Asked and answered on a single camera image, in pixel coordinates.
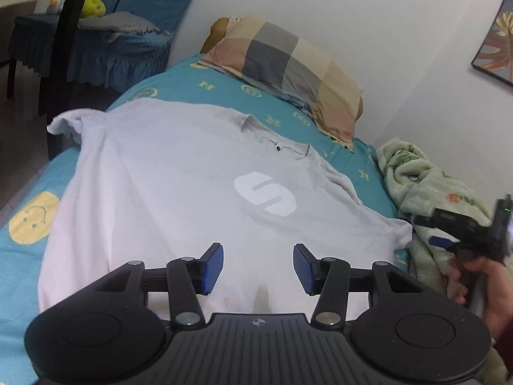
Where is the teal printed bed sheet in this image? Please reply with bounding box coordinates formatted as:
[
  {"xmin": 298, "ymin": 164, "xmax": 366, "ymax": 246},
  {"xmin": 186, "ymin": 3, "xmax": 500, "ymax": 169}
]
[{"xmin": 0, "ymin": 53, "xmax": 402, "ymax": 385}]

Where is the person's right hand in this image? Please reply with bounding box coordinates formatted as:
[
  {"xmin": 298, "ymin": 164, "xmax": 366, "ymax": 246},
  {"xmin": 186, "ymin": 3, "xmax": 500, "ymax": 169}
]
[{"xmin": 447, "ymin": 256, "xmax": 513, "ymax": 342}]

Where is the white t-shirt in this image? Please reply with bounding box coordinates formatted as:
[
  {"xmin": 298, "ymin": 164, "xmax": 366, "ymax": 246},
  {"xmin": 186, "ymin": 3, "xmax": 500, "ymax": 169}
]
[{"xmin": 38, "ymin": 97, "xmax": 414, "ymax": 318}]

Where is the wooden table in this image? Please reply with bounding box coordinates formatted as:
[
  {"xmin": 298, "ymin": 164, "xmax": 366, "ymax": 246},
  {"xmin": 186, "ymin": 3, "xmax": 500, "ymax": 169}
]
[{"xmin": 0, "ymin": 0, "xmax": 99, "ymax": 161}]

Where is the grey cloth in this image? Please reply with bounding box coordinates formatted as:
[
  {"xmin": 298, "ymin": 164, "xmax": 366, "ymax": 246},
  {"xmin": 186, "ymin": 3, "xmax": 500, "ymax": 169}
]
[{"xmin": 78, "ymin": 11, "xmax": 171, "ymax": 43}]

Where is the green printed blanket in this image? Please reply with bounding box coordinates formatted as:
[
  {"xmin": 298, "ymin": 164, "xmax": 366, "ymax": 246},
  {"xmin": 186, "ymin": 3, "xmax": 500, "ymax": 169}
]
[{"xmin": 374, "ymin": 136, "xmax": 506, "ymax": 306}]

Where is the framed leaf wall picture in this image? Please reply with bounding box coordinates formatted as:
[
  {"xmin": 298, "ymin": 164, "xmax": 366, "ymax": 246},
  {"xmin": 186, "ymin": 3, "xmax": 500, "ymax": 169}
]
[{"xmin": 470, "ymin": 7, "xmax": 513, "ymax": 86}]

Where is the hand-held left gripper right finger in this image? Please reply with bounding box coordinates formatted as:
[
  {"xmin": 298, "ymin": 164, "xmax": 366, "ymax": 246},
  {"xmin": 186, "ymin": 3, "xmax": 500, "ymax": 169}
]
[{"xmin": 293, "ymin": 244, "xmax": 425, "ymax": 329}]

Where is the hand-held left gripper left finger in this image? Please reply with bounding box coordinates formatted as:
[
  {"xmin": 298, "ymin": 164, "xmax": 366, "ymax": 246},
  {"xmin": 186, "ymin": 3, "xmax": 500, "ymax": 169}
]
[{"xmin": 94, "ymin": 243, "xmax": 224, "ymax": 329}]

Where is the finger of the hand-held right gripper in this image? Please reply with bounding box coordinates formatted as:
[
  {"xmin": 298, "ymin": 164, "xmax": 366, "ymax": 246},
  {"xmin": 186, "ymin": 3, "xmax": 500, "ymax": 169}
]
[{"xmin": 413, "ymin": 213, "xmax": 458, "ymax": 248}]

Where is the checkered pillow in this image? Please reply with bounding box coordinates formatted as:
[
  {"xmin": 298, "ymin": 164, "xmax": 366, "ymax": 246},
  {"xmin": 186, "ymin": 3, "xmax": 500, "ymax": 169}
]
[{"xmin": 198, "ymin": 16, "xmax": 364, "ymax": 152}]

